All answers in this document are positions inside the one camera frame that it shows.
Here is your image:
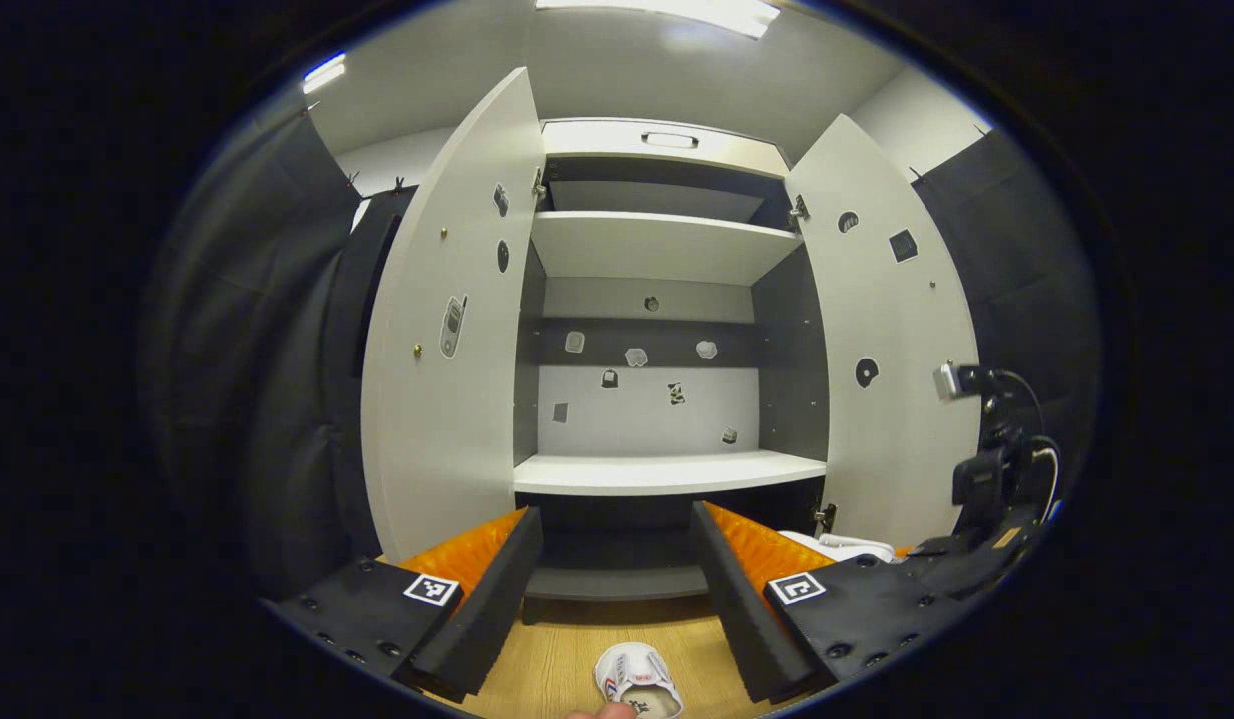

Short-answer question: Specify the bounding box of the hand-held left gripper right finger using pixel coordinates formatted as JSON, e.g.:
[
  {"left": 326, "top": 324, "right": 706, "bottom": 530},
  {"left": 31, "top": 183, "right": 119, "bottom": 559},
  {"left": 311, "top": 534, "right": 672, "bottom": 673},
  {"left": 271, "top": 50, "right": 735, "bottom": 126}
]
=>
[{"left": 689, "top": 502, "right": 967, "bottom": 705}]

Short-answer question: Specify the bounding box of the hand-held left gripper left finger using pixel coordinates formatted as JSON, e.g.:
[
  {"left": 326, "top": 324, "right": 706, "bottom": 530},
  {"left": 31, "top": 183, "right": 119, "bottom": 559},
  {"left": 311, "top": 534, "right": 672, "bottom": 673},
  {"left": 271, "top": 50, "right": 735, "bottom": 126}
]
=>
[{"left": 261, "top": 507, "right": 544, "bottom": 705}]

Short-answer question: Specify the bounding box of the white canvas shoe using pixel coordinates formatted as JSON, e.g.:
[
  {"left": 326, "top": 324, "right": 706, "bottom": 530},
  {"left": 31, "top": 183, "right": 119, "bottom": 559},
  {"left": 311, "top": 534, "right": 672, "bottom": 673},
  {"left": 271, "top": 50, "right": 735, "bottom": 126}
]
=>
[
  {"left": 594, "top": 642, "right": 684, "bottom": 719},
  {"left": 777, "top": 530, "right": 896, "bottom": 565}
]

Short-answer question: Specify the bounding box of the white shoe cabinet door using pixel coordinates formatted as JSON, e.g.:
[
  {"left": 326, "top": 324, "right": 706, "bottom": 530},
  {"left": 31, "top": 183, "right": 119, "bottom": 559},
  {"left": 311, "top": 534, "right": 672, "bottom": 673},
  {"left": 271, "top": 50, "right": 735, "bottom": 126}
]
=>
[
  {"left": 361, "top": 67, "right": 546, "bottom": 565},
  {"left": 785, "top": 113, "right": 982, "bottom": 550}
]

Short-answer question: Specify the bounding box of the white shoe cabinet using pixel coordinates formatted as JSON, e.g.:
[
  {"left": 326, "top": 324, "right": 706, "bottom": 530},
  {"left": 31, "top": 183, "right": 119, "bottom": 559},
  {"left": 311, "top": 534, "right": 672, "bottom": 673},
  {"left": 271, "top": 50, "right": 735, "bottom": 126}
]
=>
[{"left": 512, "top": 118, "right": 828, "bottom": 625}]

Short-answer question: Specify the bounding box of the long ceiling light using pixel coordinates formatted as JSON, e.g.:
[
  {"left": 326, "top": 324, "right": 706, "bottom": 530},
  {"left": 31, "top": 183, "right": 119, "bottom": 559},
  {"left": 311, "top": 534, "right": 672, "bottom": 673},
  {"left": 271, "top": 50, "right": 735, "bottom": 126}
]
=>
[{"left": 535, "top": 0, "right": 781, "bottom": 41}]

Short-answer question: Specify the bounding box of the small ceiling light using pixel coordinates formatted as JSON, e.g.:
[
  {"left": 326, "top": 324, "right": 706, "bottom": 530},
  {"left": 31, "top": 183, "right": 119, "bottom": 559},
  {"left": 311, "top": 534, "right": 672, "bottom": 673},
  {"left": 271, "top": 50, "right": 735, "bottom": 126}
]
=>
[{"left": 301, "top": 52, "right": 347, "bottom": 96}]

